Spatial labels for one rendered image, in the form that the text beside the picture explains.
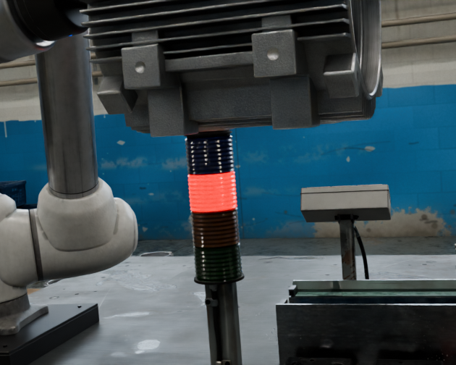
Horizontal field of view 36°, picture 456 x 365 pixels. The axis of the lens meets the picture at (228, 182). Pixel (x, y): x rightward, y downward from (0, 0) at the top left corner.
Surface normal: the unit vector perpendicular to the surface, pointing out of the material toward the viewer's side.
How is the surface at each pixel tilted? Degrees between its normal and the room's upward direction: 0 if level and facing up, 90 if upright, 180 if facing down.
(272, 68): 90
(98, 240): 110
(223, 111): 90
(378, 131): 90
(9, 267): 97
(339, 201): 61
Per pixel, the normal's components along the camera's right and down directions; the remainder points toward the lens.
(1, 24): -0.19, 0.60
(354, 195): -0.27, -0.38
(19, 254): 0.34, 0.07
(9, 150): -0.32, 0.11
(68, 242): 0.17, 0.39
